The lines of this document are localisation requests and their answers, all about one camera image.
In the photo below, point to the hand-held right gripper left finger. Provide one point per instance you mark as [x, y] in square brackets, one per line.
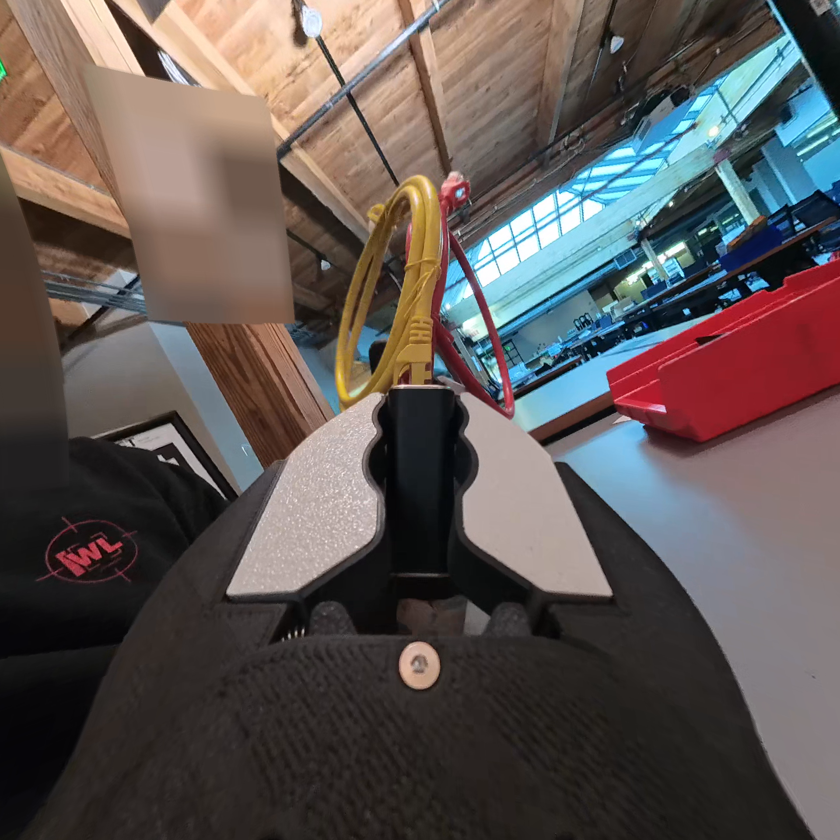
[308, 518]

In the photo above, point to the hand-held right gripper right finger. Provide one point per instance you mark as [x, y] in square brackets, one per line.
[531, 518]

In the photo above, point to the black port adapter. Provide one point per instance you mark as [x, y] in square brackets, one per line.
[420, 485]

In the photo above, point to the person's left hand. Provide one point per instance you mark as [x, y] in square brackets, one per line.
[430, 617]

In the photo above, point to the white desk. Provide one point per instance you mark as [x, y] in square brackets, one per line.
[571, 387]

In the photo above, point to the person's black sweatshirt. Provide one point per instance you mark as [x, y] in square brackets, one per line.
[79, 558]

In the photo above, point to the red plastic bin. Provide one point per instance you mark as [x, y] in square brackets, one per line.
[735, 374]

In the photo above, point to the blue storage bin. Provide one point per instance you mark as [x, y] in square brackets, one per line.
[748, 257]

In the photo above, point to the wood-top office desk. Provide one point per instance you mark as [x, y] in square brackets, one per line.
[781, 256]

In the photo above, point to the black pole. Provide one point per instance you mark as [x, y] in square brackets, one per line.
[814, 46]

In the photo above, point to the wooden post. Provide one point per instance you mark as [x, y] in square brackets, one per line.
[262, 380]

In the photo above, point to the black framed wall sign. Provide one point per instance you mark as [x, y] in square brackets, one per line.
[177, 446]

